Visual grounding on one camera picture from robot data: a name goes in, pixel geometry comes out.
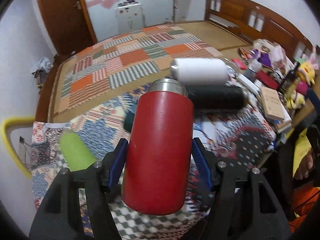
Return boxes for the red thermos cup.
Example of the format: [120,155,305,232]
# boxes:
[121,79,194,216]

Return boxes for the orange sleeve forearm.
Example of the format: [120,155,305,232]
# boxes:
[289,182,319,232]

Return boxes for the green plastic cup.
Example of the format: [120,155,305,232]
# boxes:
[60,129,97,171]

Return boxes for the dark teal cup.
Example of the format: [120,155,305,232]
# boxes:
[123,109,136,133]

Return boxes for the white thermos cup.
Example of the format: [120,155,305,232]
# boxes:
[170,57,229,86]

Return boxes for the beige book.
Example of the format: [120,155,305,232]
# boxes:
[260,87,285,121]

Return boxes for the dark glass bottle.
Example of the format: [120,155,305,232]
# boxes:
[277,62,300,94]

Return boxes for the yellow plush toy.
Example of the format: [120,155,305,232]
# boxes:
[297,47,319,87]

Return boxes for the checkered green white cloth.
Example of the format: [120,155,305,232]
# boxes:
[55,154,201,240]

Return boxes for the red box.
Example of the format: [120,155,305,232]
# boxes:
[255,70,279,90]

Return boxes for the colourful patterned cloth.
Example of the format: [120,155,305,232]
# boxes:
[31,88,276,222]

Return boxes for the plush doll purple dress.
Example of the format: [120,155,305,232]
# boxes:
[252,38,286,71]

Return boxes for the black thermos flask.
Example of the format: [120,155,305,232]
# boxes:
[186,85,249,112]

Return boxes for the wooden bed headboard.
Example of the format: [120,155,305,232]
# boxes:
[204,0,312,60]

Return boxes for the patchwork striped bed mat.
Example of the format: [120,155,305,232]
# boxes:
[52,24,222,117]

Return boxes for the pile of clothes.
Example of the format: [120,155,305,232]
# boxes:
[31,57,53,88]

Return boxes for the white suitcase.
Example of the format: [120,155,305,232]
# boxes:
[115,0,144,34]

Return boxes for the brown wooden door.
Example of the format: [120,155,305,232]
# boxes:
[37,0,95,55]

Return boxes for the frosted sliding wardrobe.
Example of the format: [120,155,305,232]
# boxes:
[75,0,198,42]

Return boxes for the yellow foam padded rail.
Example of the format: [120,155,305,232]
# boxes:
[0,116,36,180]

